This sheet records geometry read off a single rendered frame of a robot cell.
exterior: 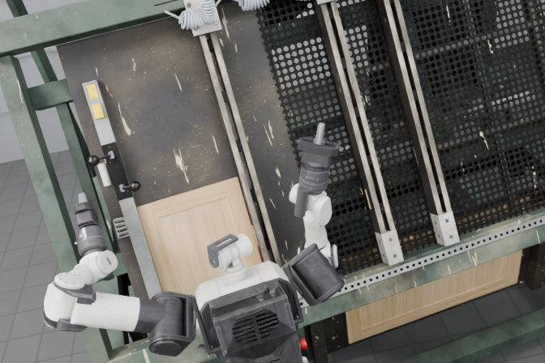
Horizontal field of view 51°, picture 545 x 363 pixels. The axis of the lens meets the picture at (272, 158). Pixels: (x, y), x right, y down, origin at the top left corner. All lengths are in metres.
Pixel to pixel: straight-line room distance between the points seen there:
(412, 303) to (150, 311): 1.51
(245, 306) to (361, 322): 1.30
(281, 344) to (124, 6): 1.19
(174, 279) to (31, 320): 1.82
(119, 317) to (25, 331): 2.21
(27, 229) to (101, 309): 2.95
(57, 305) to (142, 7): 0.99
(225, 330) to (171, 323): 0.18
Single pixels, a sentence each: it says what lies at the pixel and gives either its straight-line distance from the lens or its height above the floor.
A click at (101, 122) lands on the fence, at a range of 2.05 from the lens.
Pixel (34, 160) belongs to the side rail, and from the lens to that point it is 2.07.
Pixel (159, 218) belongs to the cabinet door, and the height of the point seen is 1.26.
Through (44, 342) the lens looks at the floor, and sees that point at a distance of 3.66.
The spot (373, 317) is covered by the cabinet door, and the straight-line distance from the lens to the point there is 2.76.
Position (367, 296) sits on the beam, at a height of 0.83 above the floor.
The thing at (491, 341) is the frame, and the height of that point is 0.18.
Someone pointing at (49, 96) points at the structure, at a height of 1.68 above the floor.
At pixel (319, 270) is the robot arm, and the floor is 1.34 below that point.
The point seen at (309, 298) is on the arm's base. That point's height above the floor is 1.28.
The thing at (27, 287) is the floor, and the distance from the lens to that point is 4.04.
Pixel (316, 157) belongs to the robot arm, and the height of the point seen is 1.56.
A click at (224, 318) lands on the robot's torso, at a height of 1.42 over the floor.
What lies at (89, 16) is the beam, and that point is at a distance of 2.02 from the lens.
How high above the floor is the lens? 2.55
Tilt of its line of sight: 36 degrees down
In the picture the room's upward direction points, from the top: 10 degrees counter-clockwise
